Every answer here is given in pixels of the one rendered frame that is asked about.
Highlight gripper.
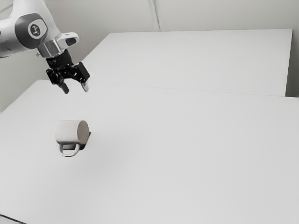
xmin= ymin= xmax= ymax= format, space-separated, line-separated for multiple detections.
xmin=45 ymin=50 xmax=91 ymax=95

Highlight white ceramic mug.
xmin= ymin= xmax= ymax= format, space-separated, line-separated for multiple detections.
xmin=54 ymin=119 xmax=90 ymax=157

